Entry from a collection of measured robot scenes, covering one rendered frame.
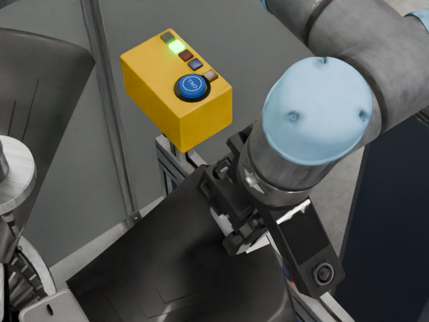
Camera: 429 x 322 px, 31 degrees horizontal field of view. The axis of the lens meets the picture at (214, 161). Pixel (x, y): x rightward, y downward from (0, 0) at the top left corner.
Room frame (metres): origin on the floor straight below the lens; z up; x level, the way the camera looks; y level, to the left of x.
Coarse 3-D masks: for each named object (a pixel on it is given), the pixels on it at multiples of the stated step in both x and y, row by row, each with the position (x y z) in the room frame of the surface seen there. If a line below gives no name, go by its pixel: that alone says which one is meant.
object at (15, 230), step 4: (8, 212) 0.34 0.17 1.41; (12, 212) 0.34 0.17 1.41; (4, 216) 0.34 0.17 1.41; (8, 216) 0.34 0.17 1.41; (12, 216) 0.34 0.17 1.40; (4, 220) 0.34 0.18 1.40; (8, 220) 0.34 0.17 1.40; (12, 220) 0.34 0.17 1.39; (8, 224) 0.34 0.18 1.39; (12, 224) 0.34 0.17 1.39; (16, 224) 0.34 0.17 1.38; (12, 228) 0.34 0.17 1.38; (16, 228) 0.34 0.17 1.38; (12, 232) 0.34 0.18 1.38; (16, 232) 0.34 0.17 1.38; (16, 236) 0.34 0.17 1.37
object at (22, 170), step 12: (12, 144) 0.37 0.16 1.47; (12, 156) 0.36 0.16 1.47; (24, 156) 0.35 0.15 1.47; (12, 168) 0.34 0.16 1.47; (24, 168) 0.34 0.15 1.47; (12, 180) 0.33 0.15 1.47; (24, 180) 0.33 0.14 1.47; (0, 192) 0.32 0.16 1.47; (12, 192) 0.32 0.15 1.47; (24, 192) 0.32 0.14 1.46; (0, 204) 0.31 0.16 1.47; (12, 204) 0.31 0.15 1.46
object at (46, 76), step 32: (0, 32) 0.54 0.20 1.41; (0, 64) 0.52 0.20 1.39; (32, 64) 0.52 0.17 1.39; (64, 64) 0.52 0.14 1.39; (0, 96) 0.49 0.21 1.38; (32, 96) 0.49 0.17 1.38; (64, 96) 0.49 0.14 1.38; (0, 128) 0.47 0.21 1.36; (32, 128) 0.46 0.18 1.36; (64, 128) 0.46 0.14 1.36; (32, 192) 0.41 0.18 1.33; (0, 224) 0.39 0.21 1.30; (0, 256) 0.37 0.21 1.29
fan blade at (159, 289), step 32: (192, 192) 0.50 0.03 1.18; (160, 224) 0.46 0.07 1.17; (192, 224) 0.46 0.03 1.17; (128, 256) 0.42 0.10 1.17; (160, 256) 0.42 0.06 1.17; (192, 256) 0.42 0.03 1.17; (224, 256) 0.43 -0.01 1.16; (256, 256) 0.43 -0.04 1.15; (96, 288) 0.38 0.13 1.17; (128, 288) 0.38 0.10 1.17; (160, 288) 0.38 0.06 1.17; (192, 288) 0.38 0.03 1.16; (224, 288) 0.39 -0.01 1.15; (256, 288) 0.39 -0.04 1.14; (288, 288) 0.40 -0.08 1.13; (96, 320) 0.35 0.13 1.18; (128, 320) 0.35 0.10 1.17; (160, 320) 0.35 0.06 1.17; (192, 320) 0.35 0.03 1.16; (224, 320) 0.35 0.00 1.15; (256, 320) 0.36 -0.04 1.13; (288, 320) 0.36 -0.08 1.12
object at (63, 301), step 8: (48, 296) 0.38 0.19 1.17; (56, 296) 0.38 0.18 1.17; (64, 296) 0.38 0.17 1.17; (72, 296) 0.38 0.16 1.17; (40, 304) 0.37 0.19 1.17; (56, 304) 0.37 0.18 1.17; (64, 304) 0.37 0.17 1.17; (72, 304) 0.37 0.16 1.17; (24, 312) 0.36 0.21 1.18; (32, 312) 0.36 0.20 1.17; (40, 312) 0.36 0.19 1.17; (48, 312) 0.36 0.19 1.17; (56, 312) 0.36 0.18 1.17; (64, 312) 0.36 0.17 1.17; (72, 312) 0.36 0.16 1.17; (80, 312) 0.36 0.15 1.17; (24, 320) 0.35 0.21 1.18; (32, 320) 0.35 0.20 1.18; (40, 320) 0.35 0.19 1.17; (48, 320) 0.35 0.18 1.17; (56, 320) 0.35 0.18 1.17; (64, 320) 0.35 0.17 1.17; (72, 320) 0.35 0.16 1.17; (80, 320) 0.35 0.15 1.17; (88, 320) 0.35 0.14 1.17
